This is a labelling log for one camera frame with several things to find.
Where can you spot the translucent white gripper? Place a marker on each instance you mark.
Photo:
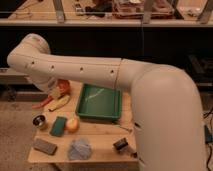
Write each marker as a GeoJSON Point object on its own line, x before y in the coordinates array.
{"type": "Point", "coordinates": [55, 93]}

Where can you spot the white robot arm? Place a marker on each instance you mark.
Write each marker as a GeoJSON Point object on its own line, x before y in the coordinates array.
{"type": "Point", "coordinates": [165, 102]}

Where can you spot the small metal cup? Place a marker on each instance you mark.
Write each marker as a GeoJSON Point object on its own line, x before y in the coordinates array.
{"type": "Point", "coordinates": [40, 122]}

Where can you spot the yellow banana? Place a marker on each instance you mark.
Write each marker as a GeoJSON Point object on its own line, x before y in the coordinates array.
{"type": "Point", "coordinates": [56, 104]}

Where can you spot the red bowl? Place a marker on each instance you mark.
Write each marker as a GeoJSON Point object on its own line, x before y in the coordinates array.
{"type": "Point", "coordinates": [64, 86]}

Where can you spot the green sponge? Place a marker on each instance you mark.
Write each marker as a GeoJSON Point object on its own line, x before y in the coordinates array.
{"type": "Point", "coordinates": [58, 126]}

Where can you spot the red yellow apple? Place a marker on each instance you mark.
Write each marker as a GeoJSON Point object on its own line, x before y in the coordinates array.
{"type": "Point", "coordinates": [72, 125]}

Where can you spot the green plastic tray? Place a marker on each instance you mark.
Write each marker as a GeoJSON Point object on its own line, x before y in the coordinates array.
{"type": "Point", "coordinates": [99, 103]}

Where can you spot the grey rectangular block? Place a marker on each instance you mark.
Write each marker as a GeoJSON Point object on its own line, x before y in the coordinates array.
{"type": "Point", "coordinates": [44, 146]}

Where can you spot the crumpled blue-grey cloth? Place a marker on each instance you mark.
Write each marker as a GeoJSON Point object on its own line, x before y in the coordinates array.
{"type": "Point", "coordinates": [79, 149]}

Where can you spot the metal fork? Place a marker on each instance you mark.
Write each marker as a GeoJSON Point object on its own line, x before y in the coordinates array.
{"type": "Point", "coordinates": [122, 127]}

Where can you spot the dark binder clip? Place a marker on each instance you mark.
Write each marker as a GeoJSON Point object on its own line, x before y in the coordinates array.
{"type": "Point", "coordinates": [121, 145]}

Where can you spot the black-handled brush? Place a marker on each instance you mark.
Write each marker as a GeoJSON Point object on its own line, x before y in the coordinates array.
{"type": "Point", "coordinates": [134, 154]}

